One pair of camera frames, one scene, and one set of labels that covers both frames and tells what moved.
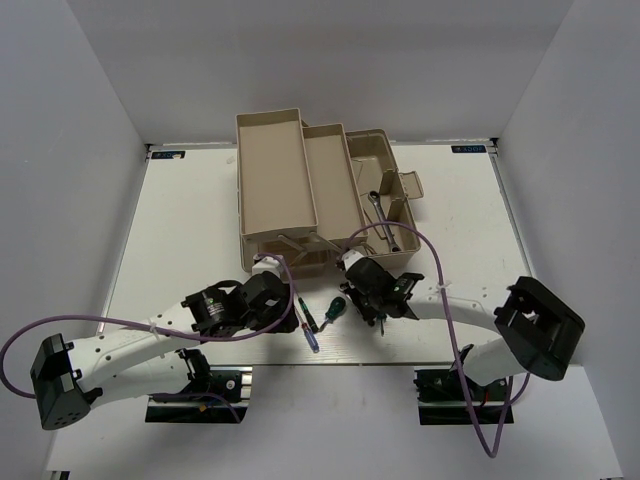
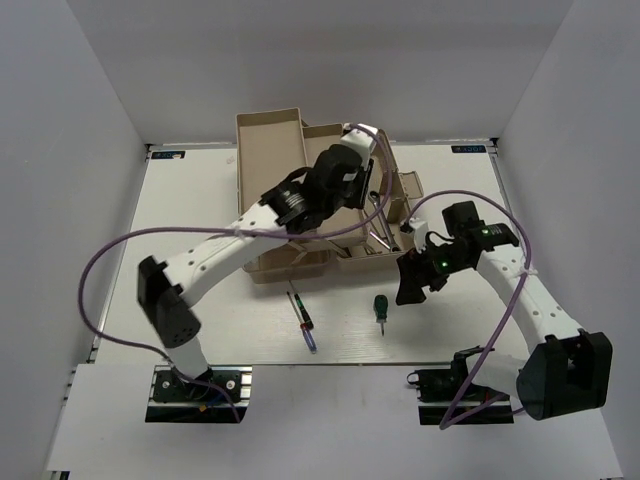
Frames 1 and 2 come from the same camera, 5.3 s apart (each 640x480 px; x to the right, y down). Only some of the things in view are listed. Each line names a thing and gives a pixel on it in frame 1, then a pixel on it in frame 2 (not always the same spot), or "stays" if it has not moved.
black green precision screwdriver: x=308 y=316 stays
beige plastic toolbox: x=312 y=193 stays
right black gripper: x=353 y=292 → x=414 y=275
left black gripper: x=281 y=309 → x=363 y=177
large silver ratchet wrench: x=374 y=196 stays
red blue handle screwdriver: x=310 y=337 stays
